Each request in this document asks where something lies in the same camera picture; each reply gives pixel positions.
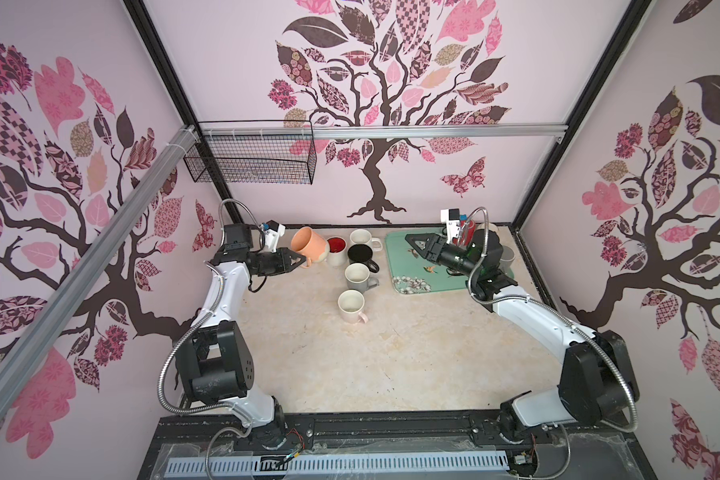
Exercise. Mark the white slotted cable duct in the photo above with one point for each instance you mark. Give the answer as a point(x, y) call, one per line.
point(335, 464)

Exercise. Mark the black right corner post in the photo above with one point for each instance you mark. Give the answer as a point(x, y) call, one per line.
point(625, 32)

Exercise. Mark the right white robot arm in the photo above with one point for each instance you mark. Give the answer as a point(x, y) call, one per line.
point(597, 385)

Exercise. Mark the mint green floral tray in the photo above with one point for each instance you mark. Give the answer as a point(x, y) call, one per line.
point(411, 274)

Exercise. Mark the black wire basket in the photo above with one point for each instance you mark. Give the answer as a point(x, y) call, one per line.
point(254, 151)

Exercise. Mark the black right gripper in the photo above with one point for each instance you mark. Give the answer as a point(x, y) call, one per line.
point(435, 250)

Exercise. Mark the black and white mug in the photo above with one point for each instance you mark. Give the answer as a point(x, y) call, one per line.
point(363, 254)

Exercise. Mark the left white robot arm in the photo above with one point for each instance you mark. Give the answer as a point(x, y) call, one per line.
point(213, 360)

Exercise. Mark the dark grey mug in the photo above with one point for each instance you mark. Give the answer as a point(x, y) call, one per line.
point(506, 259)

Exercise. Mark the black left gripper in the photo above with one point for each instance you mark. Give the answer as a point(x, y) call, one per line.
point(283, 264)

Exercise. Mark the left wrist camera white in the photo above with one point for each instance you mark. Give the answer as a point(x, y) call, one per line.
point(272, 232)

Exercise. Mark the aluminium rail back wall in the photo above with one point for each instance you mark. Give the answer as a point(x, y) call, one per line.
point(384, 132)

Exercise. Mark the white mug red inside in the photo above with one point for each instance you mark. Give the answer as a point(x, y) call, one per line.
point(338, 247)

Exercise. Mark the peach and cream mug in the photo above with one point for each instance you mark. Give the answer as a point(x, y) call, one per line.
point(308, 243)

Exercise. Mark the aluminium rail wall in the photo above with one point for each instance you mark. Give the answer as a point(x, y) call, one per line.
point(384, 132)
point(20, 363)

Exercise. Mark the black corner frame post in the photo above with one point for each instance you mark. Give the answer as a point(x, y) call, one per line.
point(141, 18)

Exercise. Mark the pale pink mug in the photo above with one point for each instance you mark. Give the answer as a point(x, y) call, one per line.
point(351, 304)

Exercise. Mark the aluminium rail left wall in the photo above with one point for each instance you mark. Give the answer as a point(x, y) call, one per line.
point(20, 363)

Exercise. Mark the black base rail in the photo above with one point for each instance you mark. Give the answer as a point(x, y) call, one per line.
point(547, 452)

